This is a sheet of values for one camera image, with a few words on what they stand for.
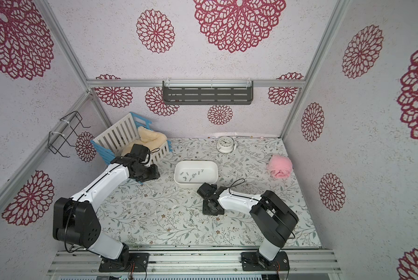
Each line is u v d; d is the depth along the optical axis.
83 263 0.76
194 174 1.03
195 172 1.03
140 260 0.75
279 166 0.96
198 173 1.03
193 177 1.01
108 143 1.00
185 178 1.00
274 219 0.45
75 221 0.49
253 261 0.73
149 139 1.09
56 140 0.73
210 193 0.70
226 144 1.13
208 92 0.95
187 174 1.03
